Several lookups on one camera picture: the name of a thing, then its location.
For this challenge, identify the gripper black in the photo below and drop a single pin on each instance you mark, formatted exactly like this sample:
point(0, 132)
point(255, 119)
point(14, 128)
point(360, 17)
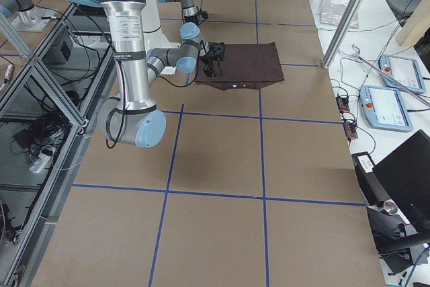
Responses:
point(209, 62)
point(194, 18)

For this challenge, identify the dark brown t-shirt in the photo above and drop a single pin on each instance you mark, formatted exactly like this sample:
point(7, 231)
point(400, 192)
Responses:
point(245, 66)

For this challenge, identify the clear plastic bag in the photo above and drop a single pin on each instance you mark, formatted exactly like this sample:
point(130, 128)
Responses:
point(331, 12)

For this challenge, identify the near teach pendant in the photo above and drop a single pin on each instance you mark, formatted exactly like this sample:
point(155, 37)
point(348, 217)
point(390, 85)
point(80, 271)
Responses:
point(384, 108)

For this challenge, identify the teach pendant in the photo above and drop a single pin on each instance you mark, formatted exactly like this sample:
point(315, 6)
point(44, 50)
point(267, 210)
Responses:
point(404, 70)
point(384, 108)

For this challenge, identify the black box white label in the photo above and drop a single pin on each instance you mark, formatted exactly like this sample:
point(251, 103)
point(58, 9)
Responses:
point(365, 175)

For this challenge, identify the far teach pendant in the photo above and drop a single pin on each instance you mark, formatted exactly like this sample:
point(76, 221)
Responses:
point(404, 70)

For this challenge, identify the black laptop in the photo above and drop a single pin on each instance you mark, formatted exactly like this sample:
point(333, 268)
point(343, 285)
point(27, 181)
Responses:
point(404, 174)

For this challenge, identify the metal cup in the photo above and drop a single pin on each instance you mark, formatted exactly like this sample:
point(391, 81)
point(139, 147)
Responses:
point(389, 207)

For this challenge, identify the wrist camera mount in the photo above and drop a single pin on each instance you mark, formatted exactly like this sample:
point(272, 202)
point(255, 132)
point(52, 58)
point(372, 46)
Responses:
point(216, 52)
point(201, 16)

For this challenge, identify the aluminium frame post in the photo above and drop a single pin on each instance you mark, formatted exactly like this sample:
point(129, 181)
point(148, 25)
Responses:
point(340, 32)

